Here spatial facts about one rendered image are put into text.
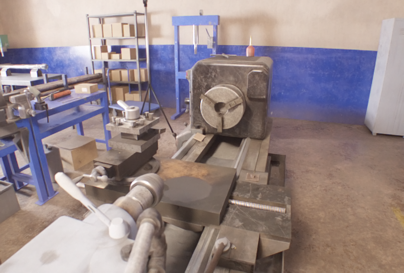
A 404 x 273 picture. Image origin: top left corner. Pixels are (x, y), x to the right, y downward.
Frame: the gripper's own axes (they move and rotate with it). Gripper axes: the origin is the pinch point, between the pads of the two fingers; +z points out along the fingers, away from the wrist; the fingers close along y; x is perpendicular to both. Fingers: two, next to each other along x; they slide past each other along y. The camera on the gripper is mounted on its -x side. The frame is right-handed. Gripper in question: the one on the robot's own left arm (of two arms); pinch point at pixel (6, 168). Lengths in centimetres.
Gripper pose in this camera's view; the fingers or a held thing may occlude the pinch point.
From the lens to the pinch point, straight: 69.3
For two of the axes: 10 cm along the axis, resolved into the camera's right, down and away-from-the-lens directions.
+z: 4.4, 9.0, 0.5
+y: 4.8, -2.8, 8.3
